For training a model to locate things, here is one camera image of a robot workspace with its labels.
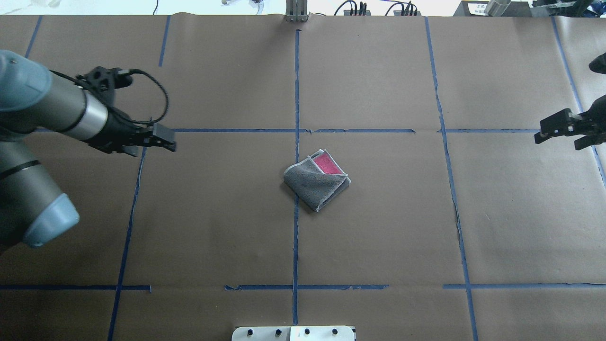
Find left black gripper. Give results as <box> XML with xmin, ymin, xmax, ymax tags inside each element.
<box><xmin>89</xmin><ymin>109</ymin><xmax>176</xmax><ymax>157</ymax></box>

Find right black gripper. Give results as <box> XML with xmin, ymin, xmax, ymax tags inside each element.
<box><xmin>534</xmin><ymin>95</ymin><xmax>606</xmax><ymax>151</ymax></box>

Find pink and grey towel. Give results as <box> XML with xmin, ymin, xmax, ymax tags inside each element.
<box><xmin>283</xmin><ymin>149</ymin><xmax>351</xmax><ymax>212</ymax></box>

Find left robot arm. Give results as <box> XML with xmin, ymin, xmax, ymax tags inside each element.
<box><xmin>0</xmin><ymin>49</ymin><xmax>177</xmax><ymax>251</ymax></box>

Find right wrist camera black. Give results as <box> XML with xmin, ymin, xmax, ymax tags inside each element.
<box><xmin>588</xmin><ymin>53</ymin><xmax>606</xmax><ymax>75</ymax></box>

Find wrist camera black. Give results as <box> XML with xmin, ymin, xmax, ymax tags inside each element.
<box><xmin>588</xmin><ymin>53</ymin><xmax>606</xmax><ymax>75</ymax></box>
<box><xmin>76</xmin><ymin>66</ymin><xmax>134</xmax><ymax>107</ymax></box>

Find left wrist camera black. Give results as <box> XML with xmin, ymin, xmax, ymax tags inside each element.
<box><xmin>76</xmin><ymin>66</ymin><xmax>134</xmax><ymax>107</ymax></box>

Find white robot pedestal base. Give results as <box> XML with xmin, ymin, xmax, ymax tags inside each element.
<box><xmin>231</xmin><ymin>325</ymin><xmax>356</xmax><ymax>341</ymax></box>

